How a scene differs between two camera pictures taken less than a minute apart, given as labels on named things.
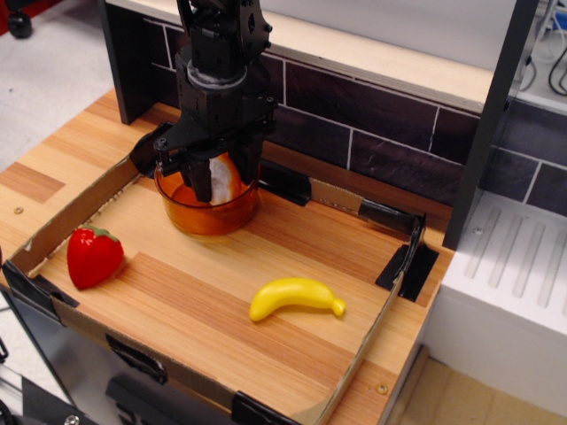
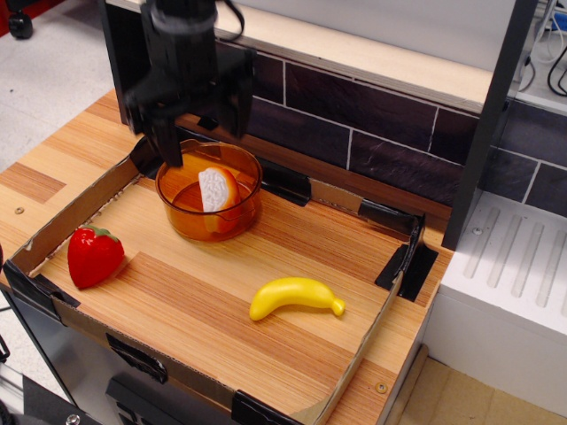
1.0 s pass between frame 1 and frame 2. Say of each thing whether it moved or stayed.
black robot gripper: moved
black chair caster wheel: stayed
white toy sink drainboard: stayed
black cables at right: stayed
